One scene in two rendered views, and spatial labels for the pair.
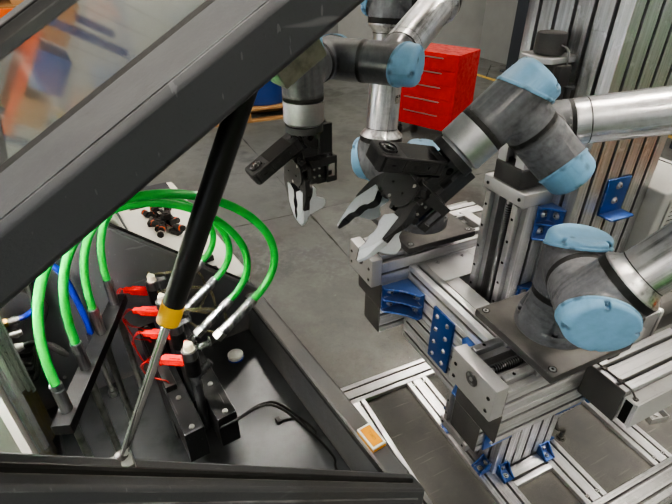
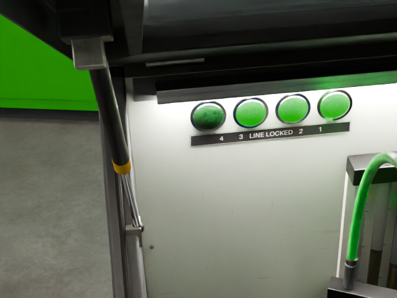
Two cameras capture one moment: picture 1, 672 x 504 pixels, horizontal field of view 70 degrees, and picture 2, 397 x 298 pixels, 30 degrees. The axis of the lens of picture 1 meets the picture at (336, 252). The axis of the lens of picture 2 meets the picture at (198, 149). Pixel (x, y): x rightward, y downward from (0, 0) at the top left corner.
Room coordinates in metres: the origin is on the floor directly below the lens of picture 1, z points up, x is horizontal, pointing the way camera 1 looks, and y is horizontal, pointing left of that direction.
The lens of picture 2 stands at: (0.69, -0.41, 1.92)
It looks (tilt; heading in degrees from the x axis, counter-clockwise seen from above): 34 degrees down; 118
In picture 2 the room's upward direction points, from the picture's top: 3 degrees counter-clockwise
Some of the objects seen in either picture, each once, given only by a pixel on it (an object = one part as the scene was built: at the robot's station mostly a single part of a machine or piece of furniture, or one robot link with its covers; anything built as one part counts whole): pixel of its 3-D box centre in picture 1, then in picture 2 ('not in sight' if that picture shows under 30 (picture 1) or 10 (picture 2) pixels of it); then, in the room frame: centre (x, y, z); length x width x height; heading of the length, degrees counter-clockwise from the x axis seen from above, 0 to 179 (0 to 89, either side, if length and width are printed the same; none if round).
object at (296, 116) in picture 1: (302, 111); not in sight; (0.88, 0.06, 1.46); 0.08 x 0.08 x 0.05
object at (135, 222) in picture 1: (170, 232); not in sight; (1.27, 0.51, 0.97); 0.70 x 0.22 x 0.03; 33
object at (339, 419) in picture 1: (311, 390); not in sight; (0.73, 0.06, 0.87); 0.62 x 0.04 x 0.16; 33
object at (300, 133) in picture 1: (308, 153); not in sight; (0.88, 0.05, 1.38); 0.09 x 0.08 x 0.12; 123
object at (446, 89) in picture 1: (432, 93); not in sight; (4.99, -0.99, 0.43); 0.70 x 0.46 x 0.86; 50
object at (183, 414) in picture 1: (187, 389); not in sight; (0.71, 0.32, 0.91); 0.34 x 0.10 x 0.15; 33
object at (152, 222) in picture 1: (164, 216); not in sight; (1.30, 0.53, 1.01); 0.23 x 0.11 x 0.06; 33
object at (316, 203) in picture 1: (312, 205); not in sight; (0.86, 0.05, 1.27); 0.06 x 0.03 x 0.09; 123
